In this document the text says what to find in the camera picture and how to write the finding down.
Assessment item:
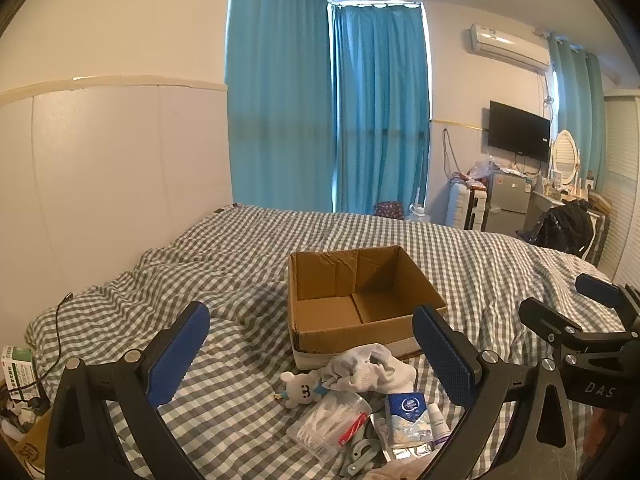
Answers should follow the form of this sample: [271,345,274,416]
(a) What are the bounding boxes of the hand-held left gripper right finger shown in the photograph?
[412,304,579,480]

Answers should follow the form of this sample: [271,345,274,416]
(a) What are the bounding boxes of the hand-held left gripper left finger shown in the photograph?
[45,301,211,480]

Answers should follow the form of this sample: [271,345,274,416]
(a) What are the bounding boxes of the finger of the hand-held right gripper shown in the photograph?
[518,298,627,361]
[575,273,640,332]

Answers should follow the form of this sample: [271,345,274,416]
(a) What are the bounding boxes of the blue tissue packet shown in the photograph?
[384,392,434,450]

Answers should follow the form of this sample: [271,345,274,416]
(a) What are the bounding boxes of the small white tube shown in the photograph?
[427,404,449,447]

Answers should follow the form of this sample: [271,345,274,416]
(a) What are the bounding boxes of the white sock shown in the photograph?
[320,343,419,395]

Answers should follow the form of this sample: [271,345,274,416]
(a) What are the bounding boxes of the brown cardboard box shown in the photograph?
[286,245,448,372]

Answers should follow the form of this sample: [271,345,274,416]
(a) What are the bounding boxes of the small red packet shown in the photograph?
[338,412,369,447]

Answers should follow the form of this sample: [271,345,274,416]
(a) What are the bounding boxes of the white plush toy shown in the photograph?
[273,370,334,410]

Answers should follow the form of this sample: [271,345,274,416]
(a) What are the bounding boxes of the grey-green plastic clips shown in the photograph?
[337,422,382,479]

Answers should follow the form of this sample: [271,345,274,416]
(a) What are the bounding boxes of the clear bag of cotton swabs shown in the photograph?
[287,392,374,464]

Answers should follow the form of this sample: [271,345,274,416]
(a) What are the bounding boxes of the black jacket on chair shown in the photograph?
[529,199,594,262]

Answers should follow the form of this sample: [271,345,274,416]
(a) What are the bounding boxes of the white wardrobe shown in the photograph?
[594,89,640,282]

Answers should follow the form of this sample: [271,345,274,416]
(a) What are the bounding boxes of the grey small fridge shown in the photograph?
[484,169,534,237]

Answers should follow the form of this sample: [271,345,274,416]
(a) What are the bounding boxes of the white oval mirror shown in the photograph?
[551,129,582,187]

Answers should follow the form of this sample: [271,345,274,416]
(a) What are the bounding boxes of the white suitcase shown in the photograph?
[446,182,489,232]

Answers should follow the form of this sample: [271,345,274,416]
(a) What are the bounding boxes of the white plastic jug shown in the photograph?
[407,187,431,224]

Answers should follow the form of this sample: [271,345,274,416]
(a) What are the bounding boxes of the green medicine box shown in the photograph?
[0,344,39,402]

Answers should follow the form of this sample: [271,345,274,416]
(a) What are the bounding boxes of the small brown carton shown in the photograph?
[12,409,57,480]

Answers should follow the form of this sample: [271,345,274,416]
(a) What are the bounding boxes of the narrow blue curtain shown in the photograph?
[547,32,609,192]

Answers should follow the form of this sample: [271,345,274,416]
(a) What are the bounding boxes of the white air conditioner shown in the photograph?
[468,23,551,72]

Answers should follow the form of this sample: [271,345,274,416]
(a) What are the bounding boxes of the blue window curtain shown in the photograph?
[329,4,432,217]

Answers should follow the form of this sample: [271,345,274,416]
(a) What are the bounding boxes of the wide blue curtain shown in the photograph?
[224,0,337,214]

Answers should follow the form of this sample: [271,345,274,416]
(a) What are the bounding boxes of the black cable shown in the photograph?
[30,292,74,397]

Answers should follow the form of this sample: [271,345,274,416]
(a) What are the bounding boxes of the black wall television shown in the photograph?
[488,100,552,163]

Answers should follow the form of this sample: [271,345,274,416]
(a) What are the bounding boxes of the hanging wall cables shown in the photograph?
[442,127,464,182]

